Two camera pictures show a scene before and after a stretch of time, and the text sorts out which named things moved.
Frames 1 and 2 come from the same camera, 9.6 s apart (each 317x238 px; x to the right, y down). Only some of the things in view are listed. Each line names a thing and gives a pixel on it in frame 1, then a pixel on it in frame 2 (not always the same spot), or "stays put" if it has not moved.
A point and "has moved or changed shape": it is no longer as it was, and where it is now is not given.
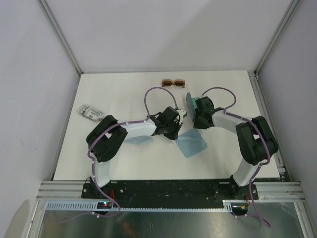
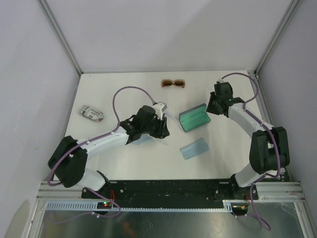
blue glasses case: [191, 104] has moved or changed shape
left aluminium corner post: [45, 7] stays put
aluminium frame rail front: [68, 190] stays put
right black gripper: [196, 124] to [209, 108]
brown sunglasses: [170, 82] stays put
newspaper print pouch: [91, 113] stays put
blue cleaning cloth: [191, 143] has moved or changed shape
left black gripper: [174, 136] stays put
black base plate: [169, 191] stays put
